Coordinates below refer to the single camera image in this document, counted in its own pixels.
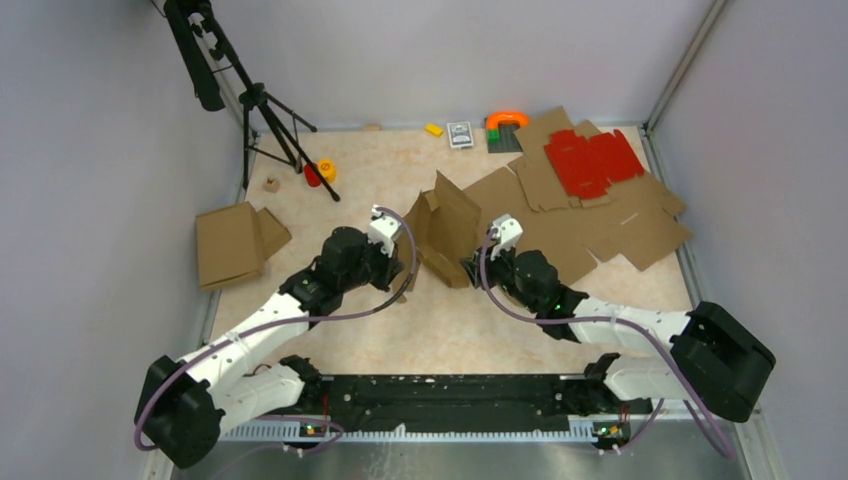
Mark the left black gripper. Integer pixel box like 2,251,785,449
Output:
340,234,405,293

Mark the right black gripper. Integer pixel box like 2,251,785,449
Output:
460,239,541,314

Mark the brown cardboard box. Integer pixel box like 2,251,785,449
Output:
195,202,292,291
391,172,482,291

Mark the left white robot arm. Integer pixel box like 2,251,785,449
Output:
133,209,409,469

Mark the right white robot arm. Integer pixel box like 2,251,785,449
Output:
460,250,776,423

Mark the folded brown cardboard box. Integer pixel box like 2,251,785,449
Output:
195,202,292,291

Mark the playing card deck box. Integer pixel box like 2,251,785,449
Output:
446,121,475,150

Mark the red round toy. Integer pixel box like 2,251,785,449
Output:
303,165,322,188

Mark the small brown cardboard blank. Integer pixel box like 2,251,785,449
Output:
508,155,613,212

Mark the yellow round toy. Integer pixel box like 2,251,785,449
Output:
318,158,337,184

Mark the small wooden cube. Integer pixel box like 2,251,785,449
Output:
263,176,281,193

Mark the red flat cardboard blank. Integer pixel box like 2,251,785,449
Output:
544,130,645,200

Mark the large brown cardboard sheet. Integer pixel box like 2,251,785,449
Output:
460,105,694,286

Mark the yellow small block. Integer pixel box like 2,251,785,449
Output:
424,123,444,137

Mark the orange horseshoe toy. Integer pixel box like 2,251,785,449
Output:
485,111,530,131

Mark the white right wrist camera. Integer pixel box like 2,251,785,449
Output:
489,214,523,260

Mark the grey lego base plate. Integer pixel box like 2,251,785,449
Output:
487,124,523,154

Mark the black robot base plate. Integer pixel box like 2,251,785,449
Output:
276,374,654,435

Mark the black camera tripod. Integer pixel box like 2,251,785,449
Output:
154,0,341,202

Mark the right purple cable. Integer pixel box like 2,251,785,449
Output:
478,228,738,462

